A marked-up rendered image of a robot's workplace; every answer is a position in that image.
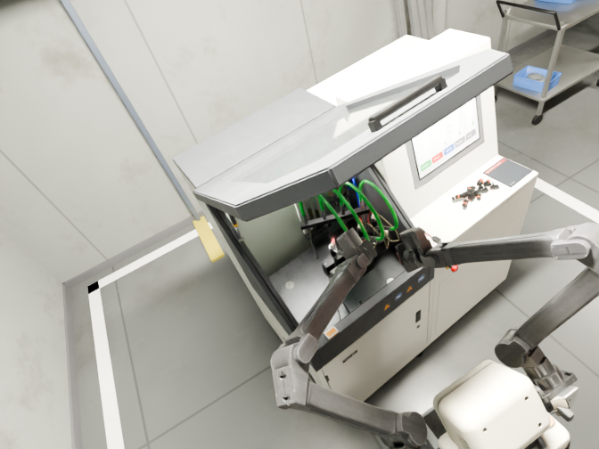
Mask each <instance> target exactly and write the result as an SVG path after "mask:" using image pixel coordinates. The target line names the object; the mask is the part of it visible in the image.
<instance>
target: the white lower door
mask: <svg viewBox="0 0 599 449"><path fill-rule="evenodd" d="M429 292H430V282H428V283H427V284H425V285H424V286H423V287H422V288H420V289H419V290H418V291H417V292H416V293H415V294H414V295H413V296H411V297H410V298H409V299H407V300H406V301H405V302H404V303H402V304H401V305H400V306H398V307H397V308H396V309H395V310H393V311H392V312H391V313H390V314H388V315H387V316H386V317H384V318H383V319H382V320H381V321H379V322H378V323H377V324H375V325H374V326H373V327H372V328H371V329H370V330H369V331H367V332H366V333H365V334H364V335H363V336H361V337H360V338H359V339H357V340H356V341H355V342H354V343H352V344H351V345H350V346H349V347H347V348H346V349H345V350H343V351H342V352H341V353H340V354H338V355H337V356H336V357H334V358H333V359H332V360H331V361H330V362H329V363H328V364H326V365H325V366H323V368H322V369H321V370H322V372H323V374H324V377H325V379H326V381H327V383H328V385H329V387H330V390H332V391H335V392H338V393H340V394H343V395H345V396H349V397H352V398H355V399H357V400H359V401H362V400H363V399H364V398H366V397H367V396H368V395H369V394H370V393H371V392H373V391H374V390H375V389H376V388H377V387H379V386H380V385H381V384H382V383H383V381H385V380H386V379H387V378H388V377H389V376H391V375H392V374H393V373H394V372H395V371H397V370H398V369H399V368H400V367H401V366H402V365H403V364H405V363H406V362H407V361H408V360H409V359H411V358H412V357H413V356H414V355H415V354H417V353H418V352H419V351H420V350H421V349H422V348H424V347H425V346H426V342H427V325H428V309H429Z"/></svg>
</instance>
